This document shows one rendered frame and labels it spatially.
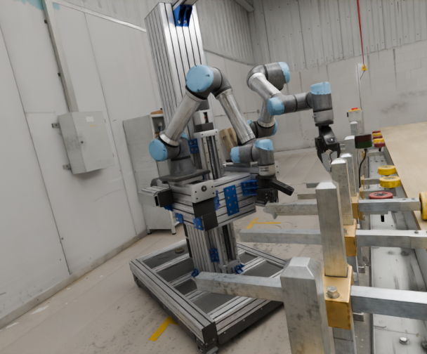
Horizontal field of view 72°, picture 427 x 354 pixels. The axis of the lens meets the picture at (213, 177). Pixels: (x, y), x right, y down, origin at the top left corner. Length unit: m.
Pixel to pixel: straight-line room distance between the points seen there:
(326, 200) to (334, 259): 0.11
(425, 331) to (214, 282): 0.65
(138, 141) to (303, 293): 3.60
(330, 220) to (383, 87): 8.80
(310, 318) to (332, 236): 0.25
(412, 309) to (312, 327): 0.26
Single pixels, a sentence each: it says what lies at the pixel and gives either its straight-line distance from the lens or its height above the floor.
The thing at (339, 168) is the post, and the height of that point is 1.12.
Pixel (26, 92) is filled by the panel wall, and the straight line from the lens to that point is 3.28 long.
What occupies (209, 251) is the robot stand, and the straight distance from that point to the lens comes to 2.02.
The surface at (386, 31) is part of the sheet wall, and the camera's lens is 9.45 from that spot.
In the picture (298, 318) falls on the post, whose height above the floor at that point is 1.07.
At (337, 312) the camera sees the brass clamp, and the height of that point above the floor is 0.95.
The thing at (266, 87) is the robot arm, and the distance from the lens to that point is 1.43.
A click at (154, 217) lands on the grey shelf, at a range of 3.97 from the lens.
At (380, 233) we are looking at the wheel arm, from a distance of 0.79.
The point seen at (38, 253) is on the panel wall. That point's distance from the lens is 3.17.
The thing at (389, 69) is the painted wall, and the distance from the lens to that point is 9.34.
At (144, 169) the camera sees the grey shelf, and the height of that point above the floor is 0.89.
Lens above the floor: 1.27
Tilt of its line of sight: 10 degrees down
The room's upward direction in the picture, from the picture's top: 10 degrees counter-clockwise
